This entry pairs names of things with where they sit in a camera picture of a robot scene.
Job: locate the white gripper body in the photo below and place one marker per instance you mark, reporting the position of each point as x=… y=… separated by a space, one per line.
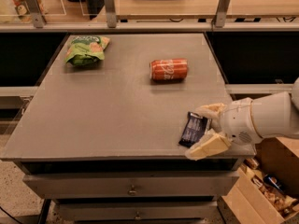
x=238 y=121

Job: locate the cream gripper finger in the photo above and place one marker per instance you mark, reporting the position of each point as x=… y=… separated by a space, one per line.
x=210 y=144
x=210 y=111

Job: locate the dark blue rxbar wrapper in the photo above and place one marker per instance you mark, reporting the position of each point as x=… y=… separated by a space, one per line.
x=195 y=128

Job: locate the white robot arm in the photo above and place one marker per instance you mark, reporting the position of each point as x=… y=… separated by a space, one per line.
x=274 y=115

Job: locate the red coke can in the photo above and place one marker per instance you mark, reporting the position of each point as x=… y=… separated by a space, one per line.
x=171 y=69

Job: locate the blue pepsi can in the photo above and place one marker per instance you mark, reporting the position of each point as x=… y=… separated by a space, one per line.
x=272 y=181

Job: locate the grey upper drawer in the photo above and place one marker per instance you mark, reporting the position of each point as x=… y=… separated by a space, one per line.
x=132 y=184

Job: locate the grey drawer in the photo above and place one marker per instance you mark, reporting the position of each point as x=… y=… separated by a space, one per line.
x=132 y=184
x=135 y=211

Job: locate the grey lower drawer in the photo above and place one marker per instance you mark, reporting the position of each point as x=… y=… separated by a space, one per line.
x=135 y=211

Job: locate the cardboard box of snacks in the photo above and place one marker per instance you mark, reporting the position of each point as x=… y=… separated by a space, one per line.
x=267 y=191

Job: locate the green chip bag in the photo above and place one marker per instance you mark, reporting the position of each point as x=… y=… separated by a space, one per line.
x=86 y=49

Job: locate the orange snack package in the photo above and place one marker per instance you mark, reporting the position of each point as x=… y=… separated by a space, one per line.
x=19 y=0

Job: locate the right metal bracket post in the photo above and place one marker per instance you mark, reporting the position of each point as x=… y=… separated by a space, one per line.
x=221 y=13

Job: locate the metal bracket post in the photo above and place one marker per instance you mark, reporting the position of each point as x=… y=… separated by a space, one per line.
x=36 y=13
x=110 y=13
x=221 y=13

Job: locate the middle metal bracket post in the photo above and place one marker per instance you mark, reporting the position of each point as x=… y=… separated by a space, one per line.
x=110 y=13

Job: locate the left metal bracket post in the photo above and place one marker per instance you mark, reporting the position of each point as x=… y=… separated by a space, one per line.
x=36 y=13

